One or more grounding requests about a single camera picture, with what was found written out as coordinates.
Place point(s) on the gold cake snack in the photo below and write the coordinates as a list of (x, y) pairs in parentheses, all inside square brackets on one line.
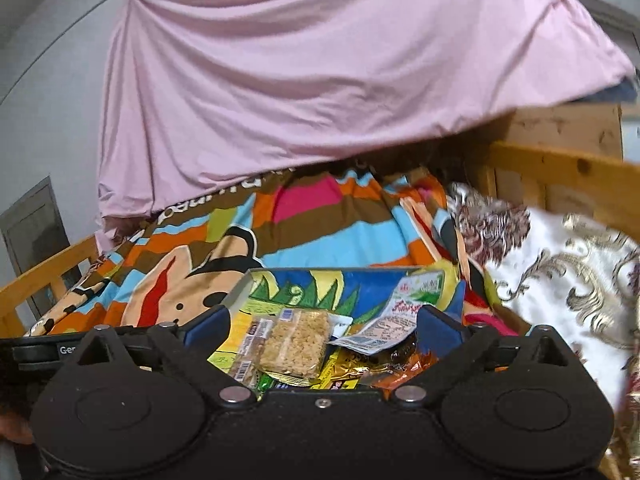
[(388, 360)]

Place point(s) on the white green pickle packet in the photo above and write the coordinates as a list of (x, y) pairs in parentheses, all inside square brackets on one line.
[(397, 320)]

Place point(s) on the wooden bed frame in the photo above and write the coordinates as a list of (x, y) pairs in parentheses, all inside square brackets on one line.
[(564, 160)]

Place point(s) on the clear beige snack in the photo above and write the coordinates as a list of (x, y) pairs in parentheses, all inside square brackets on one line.
[(244, 368)]

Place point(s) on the dinosaur print tray box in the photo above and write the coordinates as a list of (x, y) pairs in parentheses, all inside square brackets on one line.
[(351, 297)]

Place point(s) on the pink bed sheet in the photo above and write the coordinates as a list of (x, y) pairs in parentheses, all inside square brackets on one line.
[(202, 94)]

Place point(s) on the colourful cartoon monkey blanket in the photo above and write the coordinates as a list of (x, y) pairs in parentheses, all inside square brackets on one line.
[(193, 253)]

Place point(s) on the blue long snack packet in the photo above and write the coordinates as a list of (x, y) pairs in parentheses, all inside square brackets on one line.
[(267, 382)]

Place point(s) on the orange snack bag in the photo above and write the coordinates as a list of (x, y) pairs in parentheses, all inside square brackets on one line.
[(416, 364)]

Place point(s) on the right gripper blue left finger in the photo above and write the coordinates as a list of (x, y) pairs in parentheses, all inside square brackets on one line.
[(207, 332)]

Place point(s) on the grey wall panel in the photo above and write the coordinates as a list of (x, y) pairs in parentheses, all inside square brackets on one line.
[(32, 228)]

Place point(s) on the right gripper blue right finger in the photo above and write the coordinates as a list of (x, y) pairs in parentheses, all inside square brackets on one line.
[(438, 333)]

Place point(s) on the rice crisp bar packet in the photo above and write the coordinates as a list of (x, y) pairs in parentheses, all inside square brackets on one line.
[(296, 345)]

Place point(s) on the person's left hand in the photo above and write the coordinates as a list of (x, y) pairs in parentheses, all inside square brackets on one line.
[(14, 427)]

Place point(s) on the yellow green snack bar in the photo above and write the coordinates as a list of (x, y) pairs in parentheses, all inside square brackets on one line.
[(342, 371)]

